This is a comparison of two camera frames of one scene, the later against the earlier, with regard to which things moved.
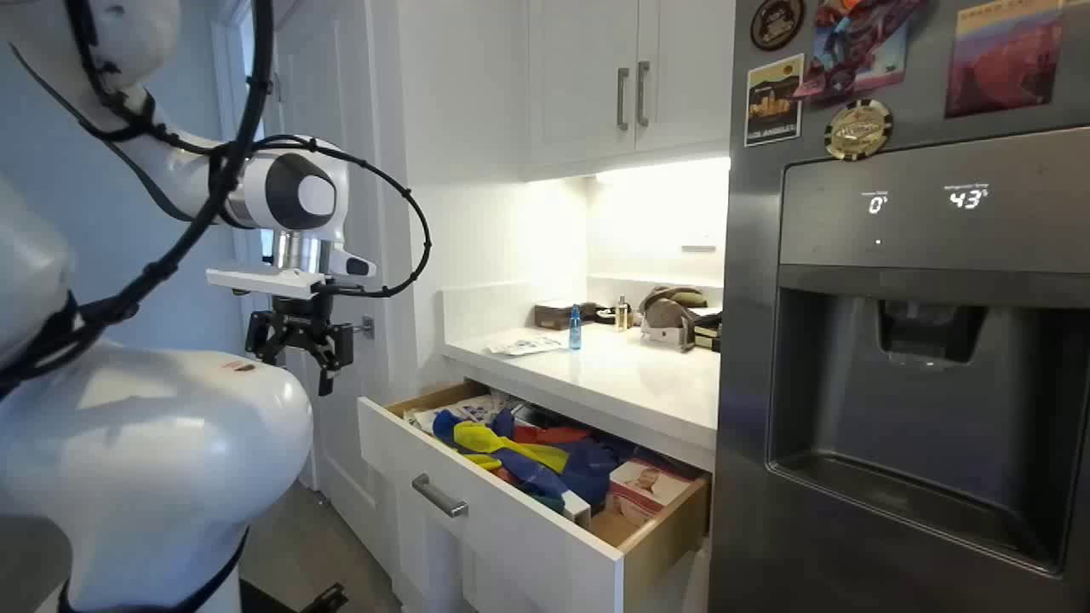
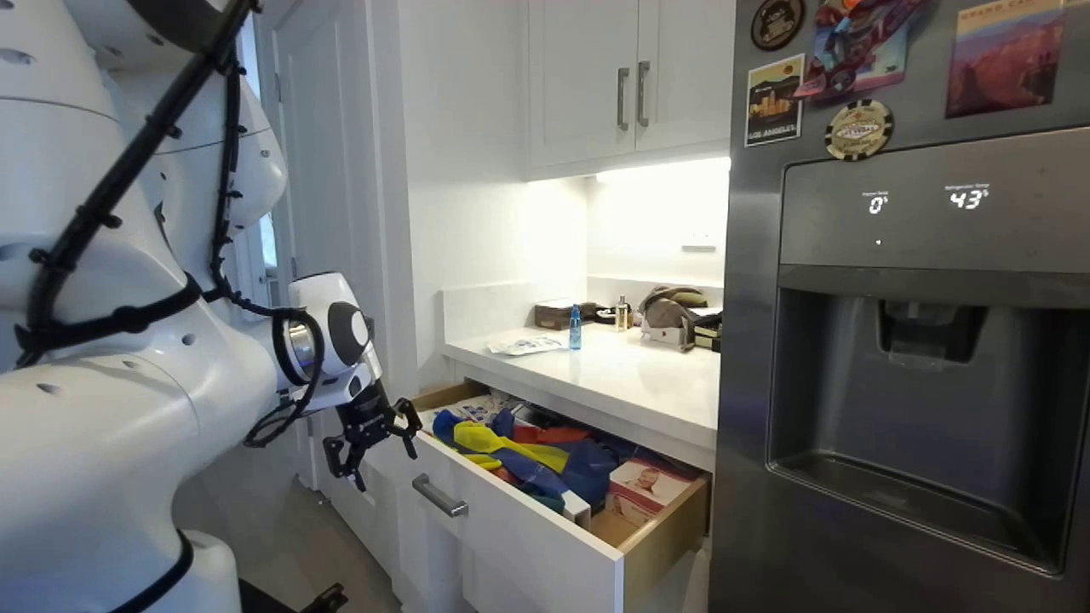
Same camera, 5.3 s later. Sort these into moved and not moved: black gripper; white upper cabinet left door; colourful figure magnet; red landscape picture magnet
Moved: black gripper
Not moved: colourful figure magnet; red landscape picture magnet; white upper cabinet left door
